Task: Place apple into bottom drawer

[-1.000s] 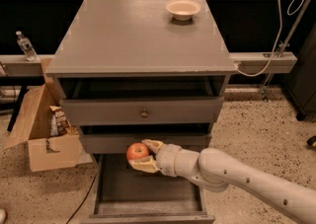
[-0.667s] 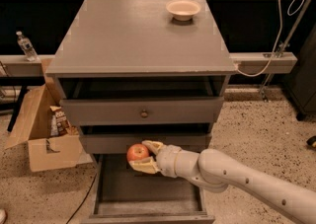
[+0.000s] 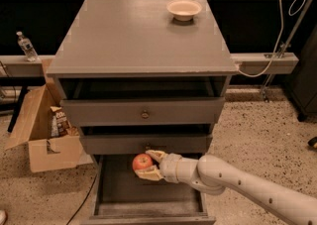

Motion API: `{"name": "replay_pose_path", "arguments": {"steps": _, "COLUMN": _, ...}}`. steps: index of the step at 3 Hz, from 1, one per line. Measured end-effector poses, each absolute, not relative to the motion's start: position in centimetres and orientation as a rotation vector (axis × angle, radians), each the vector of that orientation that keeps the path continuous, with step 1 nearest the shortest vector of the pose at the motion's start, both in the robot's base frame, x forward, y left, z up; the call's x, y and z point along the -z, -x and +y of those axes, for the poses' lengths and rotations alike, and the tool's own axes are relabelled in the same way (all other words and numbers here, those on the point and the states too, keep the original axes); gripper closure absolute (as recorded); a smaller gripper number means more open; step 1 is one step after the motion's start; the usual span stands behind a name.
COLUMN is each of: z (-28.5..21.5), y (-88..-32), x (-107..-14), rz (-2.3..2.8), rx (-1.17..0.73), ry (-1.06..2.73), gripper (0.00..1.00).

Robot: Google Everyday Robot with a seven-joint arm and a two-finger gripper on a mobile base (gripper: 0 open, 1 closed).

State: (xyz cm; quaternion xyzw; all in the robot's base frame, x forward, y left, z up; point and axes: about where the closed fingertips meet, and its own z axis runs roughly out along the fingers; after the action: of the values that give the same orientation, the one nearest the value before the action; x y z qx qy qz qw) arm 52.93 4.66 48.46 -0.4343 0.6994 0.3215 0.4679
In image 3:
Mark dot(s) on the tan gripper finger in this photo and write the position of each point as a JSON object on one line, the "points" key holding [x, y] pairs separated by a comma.
{"points": [[158, 156], [152, 173]]}

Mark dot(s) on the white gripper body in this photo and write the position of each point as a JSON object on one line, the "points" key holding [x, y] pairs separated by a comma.
{"points": [[169, 168]]}

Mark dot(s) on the red apple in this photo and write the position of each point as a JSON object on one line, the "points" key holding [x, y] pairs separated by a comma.
{"points": [[142, 161]]}

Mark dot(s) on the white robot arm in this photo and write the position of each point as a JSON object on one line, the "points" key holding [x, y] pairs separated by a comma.
{"points": [[212, 175]]}

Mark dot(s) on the grey open bottom drawer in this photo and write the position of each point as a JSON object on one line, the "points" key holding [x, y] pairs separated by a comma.
{"points": [[121, 198]]}

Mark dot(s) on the grey top drawer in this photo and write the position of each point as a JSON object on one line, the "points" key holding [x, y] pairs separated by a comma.
{"points": [[133, 112]]}

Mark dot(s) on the grey middle drawer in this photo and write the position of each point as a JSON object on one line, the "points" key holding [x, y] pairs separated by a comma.
{"points": [[119, 140]]}

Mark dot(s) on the grey wooden drawer cabinet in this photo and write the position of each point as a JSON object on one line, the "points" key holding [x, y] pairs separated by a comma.
{"points": [[135, 49]]}

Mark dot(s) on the brown snack bag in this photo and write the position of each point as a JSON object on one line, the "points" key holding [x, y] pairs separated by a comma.
{"points": [[60, 123]]}

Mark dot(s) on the open cardboard box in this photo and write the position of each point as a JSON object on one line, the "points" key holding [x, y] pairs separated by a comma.
{"points": [[34, 129]]}

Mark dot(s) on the white bowl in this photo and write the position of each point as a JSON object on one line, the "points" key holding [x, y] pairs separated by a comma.
{"points": [[183, 10]]}

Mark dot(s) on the black table leg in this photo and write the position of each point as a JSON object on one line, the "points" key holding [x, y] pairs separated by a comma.
{"points": [[17, 108]]}

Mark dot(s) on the dark cabinet at right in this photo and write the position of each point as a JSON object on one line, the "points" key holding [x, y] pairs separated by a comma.
{"points": [[301, 85]]}

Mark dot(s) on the clear plastic water bottle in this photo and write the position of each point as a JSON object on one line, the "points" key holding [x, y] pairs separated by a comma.
{"points": [[27, 47]]}

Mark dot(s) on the metal stand pole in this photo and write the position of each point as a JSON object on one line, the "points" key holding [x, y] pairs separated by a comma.
{"points": [[270, 77]]}

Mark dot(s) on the grey window ledge rail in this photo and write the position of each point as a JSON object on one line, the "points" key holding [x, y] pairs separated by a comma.
{"points": [[17, 66]]}

